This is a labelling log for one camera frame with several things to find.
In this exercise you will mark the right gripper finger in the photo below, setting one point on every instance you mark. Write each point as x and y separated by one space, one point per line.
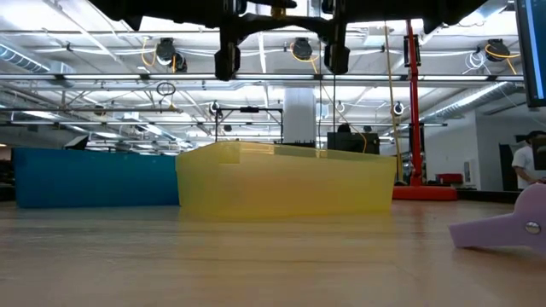
337 59
227 61

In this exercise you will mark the lavender staple remover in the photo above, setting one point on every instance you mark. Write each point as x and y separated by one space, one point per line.
503 232

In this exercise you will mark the long ceiling light bar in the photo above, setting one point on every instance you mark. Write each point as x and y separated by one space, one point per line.
273 77

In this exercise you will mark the white pillar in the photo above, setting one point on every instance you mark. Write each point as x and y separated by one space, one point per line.
300 115

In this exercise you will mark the person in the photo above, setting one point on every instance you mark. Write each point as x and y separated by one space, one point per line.
521 162
343 127

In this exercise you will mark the black background monitor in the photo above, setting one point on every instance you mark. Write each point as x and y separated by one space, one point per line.
354 143

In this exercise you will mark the yellow plastic tray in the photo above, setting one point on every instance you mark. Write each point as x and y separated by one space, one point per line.
286 183

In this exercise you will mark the red box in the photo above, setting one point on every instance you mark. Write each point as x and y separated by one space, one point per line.
448 179

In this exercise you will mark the black tilted screen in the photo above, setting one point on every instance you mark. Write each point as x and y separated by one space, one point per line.
77 143

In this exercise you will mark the blue plastic tray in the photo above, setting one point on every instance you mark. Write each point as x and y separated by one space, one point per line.
94 179

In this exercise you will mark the computer monitor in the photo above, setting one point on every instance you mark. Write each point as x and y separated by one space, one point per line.
531 51

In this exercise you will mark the dark background screen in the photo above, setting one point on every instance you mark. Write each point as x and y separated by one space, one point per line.
539 155

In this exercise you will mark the black background rig frame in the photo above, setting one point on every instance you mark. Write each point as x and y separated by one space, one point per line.
249 109

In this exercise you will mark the grey ceiling air duct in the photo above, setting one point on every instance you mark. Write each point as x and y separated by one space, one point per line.
21 59
469 100

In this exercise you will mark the black wall panel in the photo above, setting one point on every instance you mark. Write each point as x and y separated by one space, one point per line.
507 168

